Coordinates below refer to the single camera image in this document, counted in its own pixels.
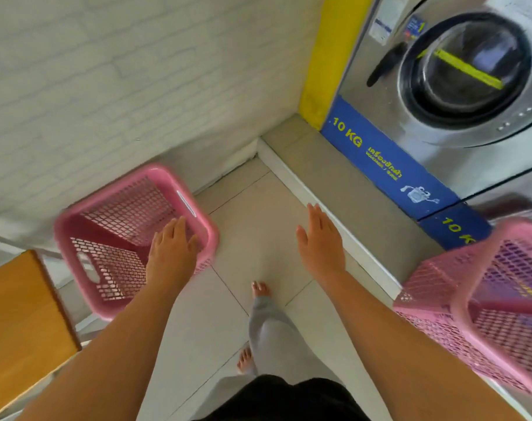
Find person's left hand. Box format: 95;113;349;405
146;217;202;293

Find person's right hand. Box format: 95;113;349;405
296;203;346;286

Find person's left forearm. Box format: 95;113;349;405
16;280;185;421

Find person's right forearm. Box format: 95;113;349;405
314;272;518;421

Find white-edged raised platform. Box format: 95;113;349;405
257;114;447;299

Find blue label strip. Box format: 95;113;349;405
320;95;462;221
418;203;493;251

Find pink plastic laundry basket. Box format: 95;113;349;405
53;164;219;321
393;217;532;406

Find person's grey trousers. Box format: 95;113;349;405
191;296;346;421

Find silver washing machine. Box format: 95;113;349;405
418;164;532;251
320;0;532;220

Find person's black shirt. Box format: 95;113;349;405
195;375;372;421

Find wooden table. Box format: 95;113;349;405
0;250;82;420

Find yellow strip sticker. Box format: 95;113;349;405
417;48;506;91

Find round washing machine door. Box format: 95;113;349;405
397;12;532;130

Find white sticker label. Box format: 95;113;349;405
369;0;409;45

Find black door handle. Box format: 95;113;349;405
366;41;408;88

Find yellow wall panel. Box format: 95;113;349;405
298;0;376;131

